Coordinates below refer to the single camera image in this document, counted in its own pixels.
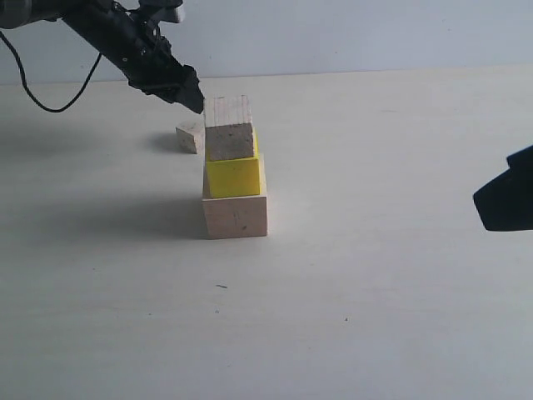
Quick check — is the medium wooden cube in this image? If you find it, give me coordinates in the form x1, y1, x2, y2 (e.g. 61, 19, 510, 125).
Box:
204, 95, 255, 162

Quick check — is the large wooden cube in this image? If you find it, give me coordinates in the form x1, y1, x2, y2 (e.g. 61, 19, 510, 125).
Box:
202, 153, 268, 239

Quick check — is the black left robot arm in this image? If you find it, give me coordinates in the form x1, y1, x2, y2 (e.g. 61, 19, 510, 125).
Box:
1, 1, 204, 114

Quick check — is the small wooden cube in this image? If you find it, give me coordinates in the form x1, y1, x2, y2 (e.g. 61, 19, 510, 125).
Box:
176, 121, 205, 154

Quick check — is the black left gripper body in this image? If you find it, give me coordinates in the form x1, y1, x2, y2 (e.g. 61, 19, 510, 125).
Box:
62, 1, 182, 103

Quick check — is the yellow cube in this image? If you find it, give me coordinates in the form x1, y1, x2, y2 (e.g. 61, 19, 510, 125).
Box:
205, 131, 261, 198

